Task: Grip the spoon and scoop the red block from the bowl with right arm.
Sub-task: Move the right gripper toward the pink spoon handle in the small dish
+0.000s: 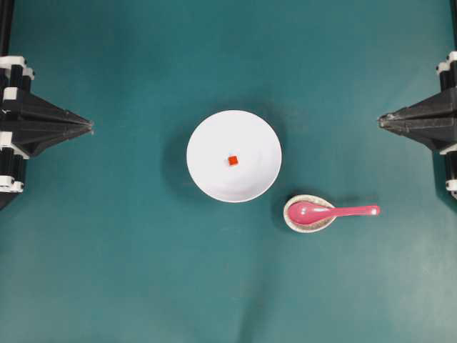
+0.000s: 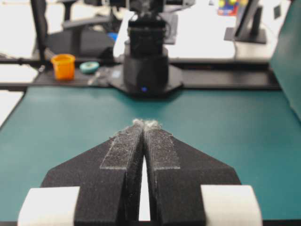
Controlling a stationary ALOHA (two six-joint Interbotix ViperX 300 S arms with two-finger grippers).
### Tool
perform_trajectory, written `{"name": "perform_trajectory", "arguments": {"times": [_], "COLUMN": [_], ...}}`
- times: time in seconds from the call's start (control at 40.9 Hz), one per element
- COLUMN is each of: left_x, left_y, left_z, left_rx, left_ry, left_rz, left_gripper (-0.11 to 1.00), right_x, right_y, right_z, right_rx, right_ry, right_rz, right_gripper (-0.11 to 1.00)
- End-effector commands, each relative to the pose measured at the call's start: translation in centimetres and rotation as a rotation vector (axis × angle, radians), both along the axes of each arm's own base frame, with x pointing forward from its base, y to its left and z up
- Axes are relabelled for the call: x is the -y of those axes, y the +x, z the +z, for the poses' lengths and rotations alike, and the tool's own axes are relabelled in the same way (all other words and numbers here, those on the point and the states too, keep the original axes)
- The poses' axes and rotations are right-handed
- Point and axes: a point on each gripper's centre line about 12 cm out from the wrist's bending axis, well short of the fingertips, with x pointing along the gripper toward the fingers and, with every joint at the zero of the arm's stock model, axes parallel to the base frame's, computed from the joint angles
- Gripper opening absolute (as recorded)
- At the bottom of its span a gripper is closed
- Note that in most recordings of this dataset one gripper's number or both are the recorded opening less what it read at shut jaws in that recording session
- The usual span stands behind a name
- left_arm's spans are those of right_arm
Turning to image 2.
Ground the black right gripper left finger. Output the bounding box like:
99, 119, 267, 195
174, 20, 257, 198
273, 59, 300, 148
17, 119, 144, 226

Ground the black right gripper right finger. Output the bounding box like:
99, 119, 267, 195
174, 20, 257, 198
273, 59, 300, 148
143, 119, 263, 226

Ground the teal tape roll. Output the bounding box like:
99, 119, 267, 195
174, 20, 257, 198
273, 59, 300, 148
79, 61, 99, 74

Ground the orange plastic cup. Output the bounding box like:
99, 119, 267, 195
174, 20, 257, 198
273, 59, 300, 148
51, 54, 75, 81

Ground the black office chair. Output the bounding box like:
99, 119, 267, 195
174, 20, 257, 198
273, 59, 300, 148
31, 0, 120, 60

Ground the black monitor stand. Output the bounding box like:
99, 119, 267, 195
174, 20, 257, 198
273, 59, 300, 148
224, 0, 267, 44

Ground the colourful box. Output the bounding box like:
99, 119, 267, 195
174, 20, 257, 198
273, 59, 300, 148
217, 0, 248, 16

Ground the black rail base plate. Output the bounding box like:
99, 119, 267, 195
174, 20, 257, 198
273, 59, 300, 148
0, 58, 281, 95

